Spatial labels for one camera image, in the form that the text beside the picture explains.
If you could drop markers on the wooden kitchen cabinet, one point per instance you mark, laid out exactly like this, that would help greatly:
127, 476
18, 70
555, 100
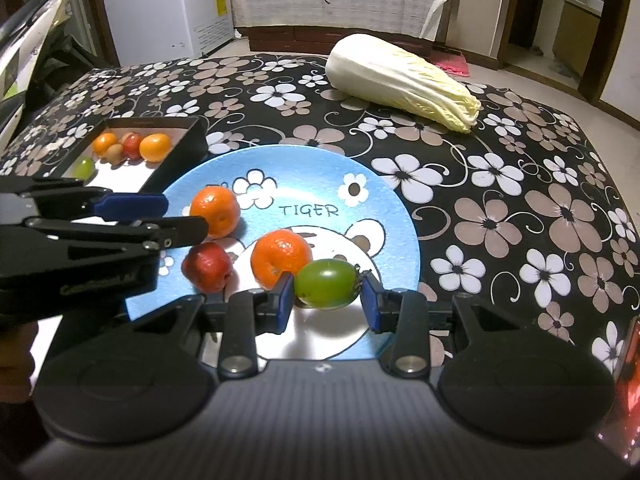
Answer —
575, 35

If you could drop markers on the white motor scooter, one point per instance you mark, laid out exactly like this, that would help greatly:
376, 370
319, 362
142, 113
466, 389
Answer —
25, 45

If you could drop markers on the small red tomato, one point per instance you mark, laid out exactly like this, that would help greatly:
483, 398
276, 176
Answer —
132, 146

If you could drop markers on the blue cartoon plate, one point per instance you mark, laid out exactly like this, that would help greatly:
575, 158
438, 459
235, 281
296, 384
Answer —
310, 185

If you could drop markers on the red shiny packet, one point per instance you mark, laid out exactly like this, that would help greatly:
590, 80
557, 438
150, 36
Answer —
627, 385

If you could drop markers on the small green tomato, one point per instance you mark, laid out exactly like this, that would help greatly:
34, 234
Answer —
84, 167

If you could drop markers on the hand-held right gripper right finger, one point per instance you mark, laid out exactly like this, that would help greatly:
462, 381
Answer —
370, 305

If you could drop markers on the white chest freezer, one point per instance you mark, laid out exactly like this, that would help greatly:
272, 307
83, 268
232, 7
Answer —
150, 10

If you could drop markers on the white lace cloth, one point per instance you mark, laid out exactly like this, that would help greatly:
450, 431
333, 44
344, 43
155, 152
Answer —
325, 5

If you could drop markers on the napa cabbage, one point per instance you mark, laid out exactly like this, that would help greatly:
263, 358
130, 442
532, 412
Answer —
390, 75

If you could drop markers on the large orange mandarin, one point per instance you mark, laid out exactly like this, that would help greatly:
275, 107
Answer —
280, 258

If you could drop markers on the small orange with stem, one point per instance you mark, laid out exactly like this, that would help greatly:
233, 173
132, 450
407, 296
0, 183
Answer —
156, 147

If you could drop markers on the black box with white inside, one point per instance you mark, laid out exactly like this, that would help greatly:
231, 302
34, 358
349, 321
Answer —
180, 160

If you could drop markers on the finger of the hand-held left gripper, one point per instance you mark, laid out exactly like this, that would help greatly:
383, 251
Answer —
185, 230
135, 203

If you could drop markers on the dark wooden cabinet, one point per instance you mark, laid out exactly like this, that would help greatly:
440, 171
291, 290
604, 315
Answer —
310, 37

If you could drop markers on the pink cloth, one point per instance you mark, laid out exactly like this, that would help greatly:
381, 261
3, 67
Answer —
452, 65

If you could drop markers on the red apple front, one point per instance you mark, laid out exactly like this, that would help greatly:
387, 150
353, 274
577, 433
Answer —
206, 266

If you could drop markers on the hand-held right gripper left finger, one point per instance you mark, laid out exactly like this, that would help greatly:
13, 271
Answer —
286, 302

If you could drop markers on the black floral tablecloth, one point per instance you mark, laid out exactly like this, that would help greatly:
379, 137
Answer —
500, 185

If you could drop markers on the green tomato with stem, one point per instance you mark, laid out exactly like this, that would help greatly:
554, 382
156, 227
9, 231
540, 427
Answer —
325, 282

